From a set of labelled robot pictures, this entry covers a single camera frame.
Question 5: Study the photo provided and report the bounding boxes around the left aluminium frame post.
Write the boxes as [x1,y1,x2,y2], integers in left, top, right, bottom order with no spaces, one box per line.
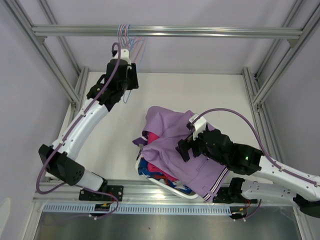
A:
[2,0,90,114]

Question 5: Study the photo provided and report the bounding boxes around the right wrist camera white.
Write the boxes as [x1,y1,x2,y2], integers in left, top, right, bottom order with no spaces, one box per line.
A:
[186,114,207,140]

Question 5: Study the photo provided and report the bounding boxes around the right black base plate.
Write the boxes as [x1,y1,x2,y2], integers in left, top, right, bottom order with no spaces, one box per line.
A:
[212,187,258,204]

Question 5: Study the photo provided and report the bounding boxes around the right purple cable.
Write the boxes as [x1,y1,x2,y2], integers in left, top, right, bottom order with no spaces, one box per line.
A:
[188,107,320,221]

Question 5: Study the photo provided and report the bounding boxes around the front aluminium rail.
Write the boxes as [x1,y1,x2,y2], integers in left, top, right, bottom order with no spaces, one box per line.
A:
[33,180,296,207]

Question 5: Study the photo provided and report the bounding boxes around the slotted cable duct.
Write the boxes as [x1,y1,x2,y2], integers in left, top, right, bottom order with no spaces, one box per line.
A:
[42,202,232,216]

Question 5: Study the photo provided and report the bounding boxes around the white plastic basket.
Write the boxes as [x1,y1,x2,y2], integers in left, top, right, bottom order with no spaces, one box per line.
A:
[134,159,200,200]

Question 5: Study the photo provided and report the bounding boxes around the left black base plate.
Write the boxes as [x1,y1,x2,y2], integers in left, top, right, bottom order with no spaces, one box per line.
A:
[78,185,124,202]

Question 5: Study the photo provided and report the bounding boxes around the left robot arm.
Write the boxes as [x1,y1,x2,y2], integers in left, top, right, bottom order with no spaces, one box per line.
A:
[36,60,139,201]

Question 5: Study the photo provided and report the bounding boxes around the magenta trousers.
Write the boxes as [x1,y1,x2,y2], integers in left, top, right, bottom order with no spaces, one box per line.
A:
[142,132,178,182]

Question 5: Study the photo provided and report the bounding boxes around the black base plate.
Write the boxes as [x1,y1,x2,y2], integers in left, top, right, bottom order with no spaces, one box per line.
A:
[212,187,258,204]
[78,185,124,202]

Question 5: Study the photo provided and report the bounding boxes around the aluminium frame post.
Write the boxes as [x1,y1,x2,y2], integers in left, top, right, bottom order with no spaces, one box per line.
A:
[2,0,90,114]
[242,0,320,162]

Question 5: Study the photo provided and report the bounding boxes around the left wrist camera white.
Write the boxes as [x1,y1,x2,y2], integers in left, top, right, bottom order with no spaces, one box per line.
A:
[113,49,132,66]

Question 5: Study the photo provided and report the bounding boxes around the blue white patterned trousers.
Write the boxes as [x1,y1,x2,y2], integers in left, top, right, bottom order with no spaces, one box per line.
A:
[135,157,192,194]

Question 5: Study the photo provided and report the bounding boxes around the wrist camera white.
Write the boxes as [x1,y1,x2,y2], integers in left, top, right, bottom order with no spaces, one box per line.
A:
[186,114,207,140]
[113,49,132,66]

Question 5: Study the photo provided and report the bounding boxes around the aluminium hanging rail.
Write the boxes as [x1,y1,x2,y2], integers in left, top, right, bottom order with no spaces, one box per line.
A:
[31,24,303,40]

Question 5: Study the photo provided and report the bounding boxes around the right aluminium frame post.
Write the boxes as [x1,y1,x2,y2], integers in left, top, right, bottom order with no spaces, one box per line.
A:
[242,0,320,162]

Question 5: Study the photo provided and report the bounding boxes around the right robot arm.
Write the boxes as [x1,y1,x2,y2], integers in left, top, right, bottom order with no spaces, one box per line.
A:
[176,129,320,218]

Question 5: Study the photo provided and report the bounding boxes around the lilac purple trousers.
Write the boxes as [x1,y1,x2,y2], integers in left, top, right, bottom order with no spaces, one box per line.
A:
[133,106,229,202]

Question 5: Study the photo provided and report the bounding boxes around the purple camouflage trousers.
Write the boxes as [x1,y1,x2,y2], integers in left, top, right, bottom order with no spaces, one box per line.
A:
[132,136,148,160]

